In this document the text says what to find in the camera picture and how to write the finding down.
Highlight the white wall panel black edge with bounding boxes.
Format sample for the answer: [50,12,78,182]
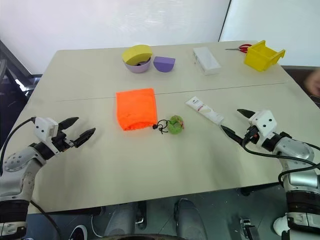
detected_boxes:
[218,0,320,43]

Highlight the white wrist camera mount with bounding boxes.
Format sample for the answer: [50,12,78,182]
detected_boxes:
[34,116,60,154]
[247,109,278,146]

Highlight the bystander person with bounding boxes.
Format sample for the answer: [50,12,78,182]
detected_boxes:
[303,69,320,101]

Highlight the purple half-round foam block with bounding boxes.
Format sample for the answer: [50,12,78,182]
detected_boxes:
[152,55,177,74]

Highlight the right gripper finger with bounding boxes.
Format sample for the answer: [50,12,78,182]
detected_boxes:
[236,108,256,120]
[219,124,245,147]

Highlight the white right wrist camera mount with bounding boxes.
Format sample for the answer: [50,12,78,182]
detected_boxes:
[247,109,278,146]

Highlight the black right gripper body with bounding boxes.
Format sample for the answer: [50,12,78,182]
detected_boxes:
[241,126,261,147]

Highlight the yellow foam block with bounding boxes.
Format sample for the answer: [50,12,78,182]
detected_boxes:
[121,44,154,65]

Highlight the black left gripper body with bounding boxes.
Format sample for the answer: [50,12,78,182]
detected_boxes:
[51,129,76,154]

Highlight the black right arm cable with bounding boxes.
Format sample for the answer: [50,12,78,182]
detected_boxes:
[241,136,320,185]

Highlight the yellow plastic storage bin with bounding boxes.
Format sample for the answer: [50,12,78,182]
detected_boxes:
[243,39,287,73]

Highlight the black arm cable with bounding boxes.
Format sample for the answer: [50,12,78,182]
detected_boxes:
[0,116,36,177]
[241,136,320,185]

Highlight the white cream tube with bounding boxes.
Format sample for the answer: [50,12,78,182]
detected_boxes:
[184,97,225,125]

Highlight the white rectangular box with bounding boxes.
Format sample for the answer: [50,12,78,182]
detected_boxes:
[192,46,222,76]

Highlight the red handled scissors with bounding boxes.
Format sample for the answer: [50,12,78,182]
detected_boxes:
[224,43,253,54]

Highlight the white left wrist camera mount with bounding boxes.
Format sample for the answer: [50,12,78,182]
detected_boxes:
[34,116,60,154]

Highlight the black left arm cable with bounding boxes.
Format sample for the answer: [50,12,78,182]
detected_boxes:
[0,116,36,177]

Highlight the orange mesh bag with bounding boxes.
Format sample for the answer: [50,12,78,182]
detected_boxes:
[115,87,159,132]

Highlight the black string with bead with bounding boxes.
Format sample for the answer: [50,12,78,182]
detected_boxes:
[152,119,174,135]

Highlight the grey metal rack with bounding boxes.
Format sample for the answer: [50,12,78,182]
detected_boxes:
[0,39,42,101]

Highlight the dark rounded grey shape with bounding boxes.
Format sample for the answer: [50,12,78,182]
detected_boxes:
[174,198,204,239]

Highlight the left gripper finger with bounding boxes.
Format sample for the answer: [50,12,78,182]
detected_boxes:
[74,127,97,149]
[58,116,80,131]

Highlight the green hair scrunchie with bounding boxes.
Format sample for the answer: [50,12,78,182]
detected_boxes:
[167,114,186,136]

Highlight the lilac plastic bowl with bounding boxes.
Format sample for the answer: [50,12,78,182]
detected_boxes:
[123,55,153,74]

